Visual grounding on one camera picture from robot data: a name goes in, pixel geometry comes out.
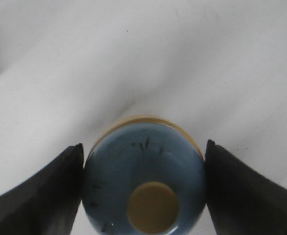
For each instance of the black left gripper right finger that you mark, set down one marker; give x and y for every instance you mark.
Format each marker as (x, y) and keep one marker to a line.
(239, 199)

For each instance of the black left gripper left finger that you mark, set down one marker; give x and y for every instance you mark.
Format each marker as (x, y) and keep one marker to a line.
(47, 202)

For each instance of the blue cream desk bell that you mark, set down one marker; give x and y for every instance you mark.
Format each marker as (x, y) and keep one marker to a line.
(144, 176)

